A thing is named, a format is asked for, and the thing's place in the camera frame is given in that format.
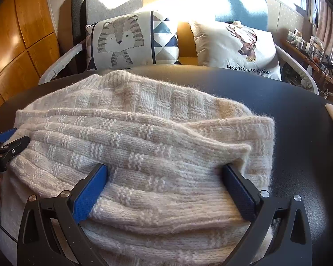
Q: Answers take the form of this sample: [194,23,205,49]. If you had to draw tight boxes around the deer print pillow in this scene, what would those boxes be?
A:
[189,20,282,81]

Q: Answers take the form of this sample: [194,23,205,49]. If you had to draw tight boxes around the white knit sweater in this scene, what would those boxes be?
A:
[0,70,276,266]

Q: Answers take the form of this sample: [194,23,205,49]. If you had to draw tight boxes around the wooden wardrobe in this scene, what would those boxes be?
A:
[0,0,61,122]

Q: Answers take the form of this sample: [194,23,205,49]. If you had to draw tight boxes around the tiger print pillow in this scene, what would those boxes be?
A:
[85,10,180,71]

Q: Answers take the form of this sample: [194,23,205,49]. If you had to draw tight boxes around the group of small jars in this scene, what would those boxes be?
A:
[287,29,306,47]

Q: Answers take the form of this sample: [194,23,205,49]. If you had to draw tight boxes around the wooden side table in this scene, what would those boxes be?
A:
[280,37,333,89]

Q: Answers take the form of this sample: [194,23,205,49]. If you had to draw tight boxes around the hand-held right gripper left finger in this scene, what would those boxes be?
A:
[17,163,109,266]

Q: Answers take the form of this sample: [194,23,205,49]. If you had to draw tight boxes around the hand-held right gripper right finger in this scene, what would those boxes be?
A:
[222,164,313,266]

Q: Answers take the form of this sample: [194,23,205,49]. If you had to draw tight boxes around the grey yellow blue sofa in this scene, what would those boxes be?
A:
[39,0,319,95]

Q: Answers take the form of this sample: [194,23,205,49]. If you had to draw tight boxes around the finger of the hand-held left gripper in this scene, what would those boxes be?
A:
[0,128,19,149]
[0,135,31,160]

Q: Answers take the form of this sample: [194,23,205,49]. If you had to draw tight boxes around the floral curtain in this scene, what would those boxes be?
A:
[311,0,333,61]

